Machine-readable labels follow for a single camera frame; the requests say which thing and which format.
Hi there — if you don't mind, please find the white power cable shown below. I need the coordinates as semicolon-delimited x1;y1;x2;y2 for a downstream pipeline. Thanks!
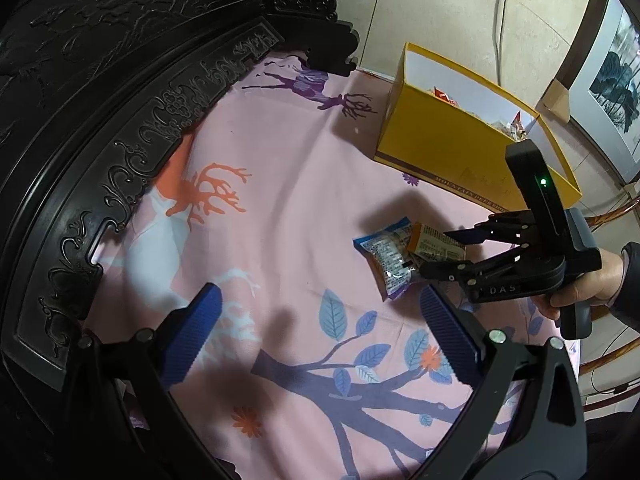
492;0;525;86

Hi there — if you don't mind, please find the blue snack packet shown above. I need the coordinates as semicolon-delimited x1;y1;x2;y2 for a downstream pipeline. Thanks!
353;217;433;303

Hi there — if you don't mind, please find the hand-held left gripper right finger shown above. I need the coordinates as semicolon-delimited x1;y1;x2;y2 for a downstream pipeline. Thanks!
415;284;588;480

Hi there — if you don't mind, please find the pink printed tablecloth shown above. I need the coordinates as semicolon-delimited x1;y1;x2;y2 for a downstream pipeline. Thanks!
80;50;581;480

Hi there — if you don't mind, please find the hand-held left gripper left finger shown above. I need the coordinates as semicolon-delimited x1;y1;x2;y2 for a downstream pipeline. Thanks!
65;282;236;480

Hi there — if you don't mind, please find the brown label peanut bag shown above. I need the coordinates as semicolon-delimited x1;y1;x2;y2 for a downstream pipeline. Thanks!
490;112;531;142

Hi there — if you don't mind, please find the cardboard corner protector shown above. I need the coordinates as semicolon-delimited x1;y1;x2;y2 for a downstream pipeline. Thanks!
536;82;572;127

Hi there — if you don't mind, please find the framed lotus painting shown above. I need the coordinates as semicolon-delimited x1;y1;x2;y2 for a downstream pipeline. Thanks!
555;0;640;183

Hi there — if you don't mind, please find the carved dark wood bench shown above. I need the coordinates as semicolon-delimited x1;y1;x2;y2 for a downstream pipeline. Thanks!
0;0;361;480

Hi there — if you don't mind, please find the person's right hand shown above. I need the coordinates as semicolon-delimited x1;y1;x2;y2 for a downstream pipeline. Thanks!
530;247;628;321

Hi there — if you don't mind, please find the yellow cardboard box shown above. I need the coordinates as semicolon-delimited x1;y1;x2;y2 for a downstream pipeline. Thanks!
375;42;583;213

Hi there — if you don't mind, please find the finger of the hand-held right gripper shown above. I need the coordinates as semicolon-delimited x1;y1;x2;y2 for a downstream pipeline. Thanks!
419;247;540;290
442;210;541;248

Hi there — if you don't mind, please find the orange snack packet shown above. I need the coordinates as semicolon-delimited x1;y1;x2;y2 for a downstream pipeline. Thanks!
405;222;466;261

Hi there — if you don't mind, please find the person's right forearm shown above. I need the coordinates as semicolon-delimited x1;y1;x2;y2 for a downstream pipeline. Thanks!
612;242;640;321

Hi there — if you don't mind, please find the wooden chair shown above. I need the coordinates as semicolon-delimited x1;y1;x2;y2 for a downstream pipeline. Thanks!
575;195;640;396

